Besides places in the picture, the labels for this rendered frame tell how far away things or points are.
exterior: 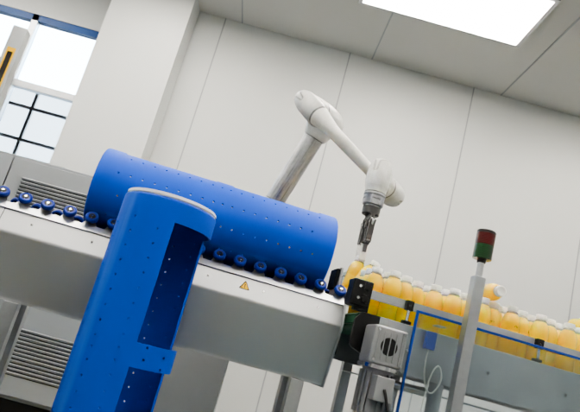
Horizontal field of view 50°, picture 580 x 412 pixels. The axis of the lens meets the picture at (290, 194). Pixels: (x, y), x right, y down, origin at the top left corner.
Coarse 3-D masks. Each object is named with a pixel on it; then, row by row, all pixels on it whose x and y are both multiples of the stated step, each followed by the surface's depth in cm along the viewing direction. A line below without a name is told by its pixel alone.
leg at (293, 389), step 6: (288, 378) 219; (294, 378) 217; (288, 384) 216; (294, 384) 215; (300, 384) 216; (288, 390) 214; (294, 390) 215; (300, 390) 215; (288, 396) 214; (294, 396) 214; (282, 402) 217; (288, 402) 214; (294, 402) 214; (282, 408) 214; (288, 408) 213; (294, 408) 214
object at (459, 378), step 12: (480, 276) 206; (480, 288) 205; (468, 300) 206; (480, 300) 205; (468, 312) 203; (468, 324) 202; (468, 336) 201; (468, 348) 200; (456, 360) 201; (468, 360) 199; (456, 372) 199; (468, 372) 199; (456, 384) 197; (456, 396) 196; (456, 408) 196
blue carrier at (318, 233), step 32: (128, 160) 219; (96, 192) 212; (192, 192) 218; (224, 192) 223; (96, 224) 219; (224, 224) 217; (256, 224) 219; (288, 224) 222; (320, 224) 226; (256, 256) 221; (288, 256) 221; (320, 256) 222
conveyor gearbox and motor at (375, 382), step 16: (368, 336) 203; (384, 336) 198; (400, 336) 199; (368, 352) 198; (384, 352) 197; (400, 352) 197; (368, 368) 198; (384, 368) 194; (400, 368) 197; (368, 384) 195; (384, 384) 191; (352, 400) 198; (368, 400) 194; (384, 400) 190
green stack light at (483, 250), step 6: (474, 246) 211; (480, 246) 208; (486, 246) 208; (492, 246) 208; (474, 252) 209; (480, 252) 207; (486, 252) 207; (492, 252) 208; (474, 258) 211; (486, 258) 207
